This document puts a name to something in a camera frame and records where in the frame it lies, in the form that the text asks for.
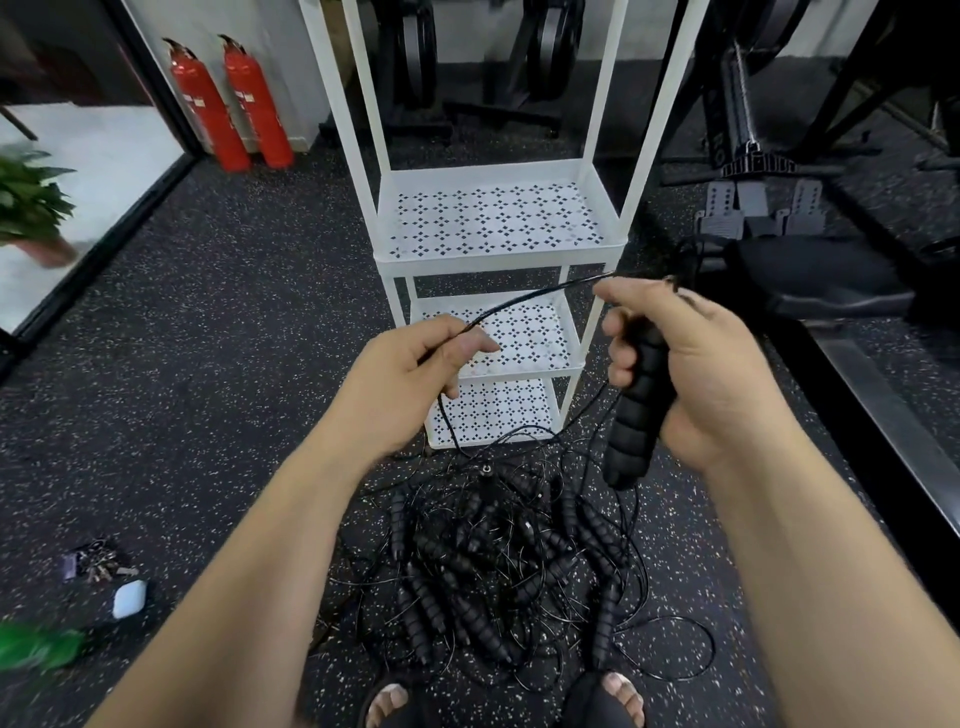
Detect black sandal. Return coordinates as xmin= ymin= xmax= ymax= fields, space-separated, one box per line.
xmin=357 ymin=675 xmax=440 ymax=728
xmin=561 ymin=669 xmax=627 ymax=728

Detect person's left foot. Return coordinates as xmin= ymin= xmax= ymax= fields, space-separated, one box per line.
xmin=367 ymin=684 xmax=411 ymax=728

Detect bunch of keys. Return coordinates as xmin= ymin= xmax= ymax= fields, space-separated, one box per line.
xmin=60 ymin=537 xmax=137 ymax=585

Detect person's right foot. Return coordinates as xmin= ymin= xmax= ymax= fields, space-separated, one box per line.
xmin=600 ymin=672 xmax=647 ymax=728

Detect person's foot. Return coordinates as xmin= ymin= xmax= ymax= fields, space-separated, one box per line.
xmin=600 ymin=672 xmax=647 ymax=728
xmin=367 ymin=684 xmax=411 ymax=728

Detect person's left hand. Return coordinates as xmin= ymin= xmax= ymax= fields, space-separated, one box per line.
xmin=328 ymin=313 xmax=502 ymax=460

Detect person's right forearm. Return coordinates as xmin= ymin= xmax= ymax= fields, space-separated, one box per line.
xmin=703 ymin=441 xmax=960 ymax=728

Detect black jump rope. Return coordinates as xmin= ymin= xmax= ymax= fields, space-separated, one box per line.
xmin=416 ymin=238 xmax=702 ymax=493

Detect person's left forearm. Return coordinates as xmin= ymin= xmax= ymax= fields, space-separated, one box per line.
xmin=84 ymin=429 xmax=410 ymax=728

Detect person's right hand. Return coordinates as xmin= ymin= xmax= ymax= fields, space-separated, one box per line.
xmin=592 ymin=276 xmax=798 ymax=476

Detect black rowing machine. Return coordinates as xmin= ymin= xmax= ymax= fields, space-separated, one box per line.
xmin=658 ymin=0 xmax=960 ymax=543

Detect pile of black jump ropes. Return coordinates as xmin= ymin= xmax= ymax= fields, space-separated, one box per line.
xmin=321 ymin=420 xmax=719 ymax=693

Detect green potted plant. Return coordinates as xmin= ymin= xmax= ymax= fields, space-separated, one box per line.
xmin=0 ymin=144 xmax=81 ymax=268

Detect black flywheel exercise machine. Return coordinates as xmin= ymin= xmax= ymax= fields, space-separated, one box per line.
xmin=358 ymin=0 xmax=456 ymax=145
xmin=442 ymin=0 xmax=603 ymax=138

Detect white earbud case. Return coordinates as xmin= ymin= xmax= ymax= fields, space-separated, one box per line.
xmin=111 ymin=579 xmax=150 ymax=621

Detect black gym machine frame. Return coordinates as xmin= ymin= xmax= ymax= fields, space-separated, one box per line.
xmin=813 ymin=0 xmax=960 ymax=175

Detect green plant leaves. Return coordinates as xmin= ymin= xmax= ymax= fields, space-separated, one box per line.
xmin=0 ymin=620 xmax=88 ymax=673

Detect black framed glass door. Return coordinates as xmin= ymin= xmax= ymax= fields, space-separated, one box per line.
xmin=0 ymin=0 xmax=205 ymax=380

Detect white metal shelf rack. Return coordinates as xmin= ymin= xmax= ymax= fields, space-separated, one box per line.
xmin=297 ymin=0 xmax=711 ymax=452

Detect red fire extinguisher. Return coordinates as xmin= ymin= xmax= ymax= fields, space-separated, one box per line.
xmin=162 ymin=37 xmax=253 ymax=174
xmin=216 ymin=33 xmax=297 ymax=171

